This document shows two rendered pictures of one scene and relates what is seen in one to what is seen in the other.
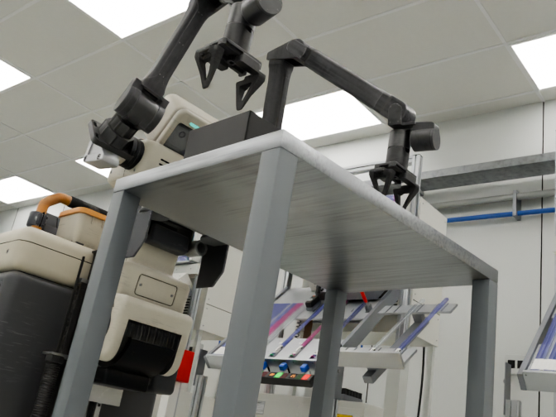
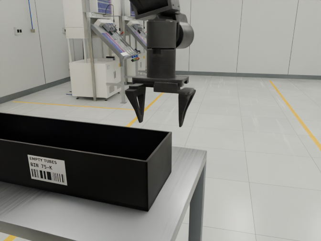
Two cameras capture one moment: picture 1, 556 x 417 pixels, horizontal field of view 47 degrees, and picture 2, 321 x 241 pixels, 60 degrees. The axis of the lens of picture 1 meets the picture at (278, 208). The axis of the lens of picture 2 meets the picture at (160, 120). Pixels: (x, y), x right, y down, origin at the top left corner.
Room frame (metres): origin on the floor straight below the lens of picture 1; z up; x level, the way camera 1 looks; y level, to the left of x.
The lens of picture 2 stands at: (1.34, 0.62, 1.15)
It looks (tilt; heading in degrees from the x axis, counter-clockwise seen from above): 18 degrees down; 242
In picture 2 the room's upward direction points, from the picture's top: straight up
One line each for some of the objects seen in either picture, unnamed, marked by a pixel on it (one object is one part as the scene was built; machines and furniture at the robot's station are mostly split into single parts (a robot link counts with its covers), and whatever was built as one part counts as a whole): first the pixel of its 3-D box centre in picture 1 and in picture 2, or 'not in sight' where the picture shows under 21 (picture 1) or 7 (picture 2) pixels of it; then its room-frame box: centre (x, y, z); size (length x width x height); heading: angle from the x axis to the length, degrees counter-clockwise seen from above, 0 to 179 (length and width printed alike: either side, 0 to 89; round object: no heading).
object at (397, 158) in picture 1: (396, 164); not in sight; (1.46, -0.28, 1.08); 0.10 x 0.07 x 0.07; 134
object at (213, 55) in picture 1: (216, 69); (175, 103); (1.06, 0.16, 1.01); 0.07 x 0.07 x 0.09; 43
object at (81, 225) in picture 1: (98, 239); not in sight; (1.90, 0.52, 0.87); 0.23 x 0.15 x 0.11; 133
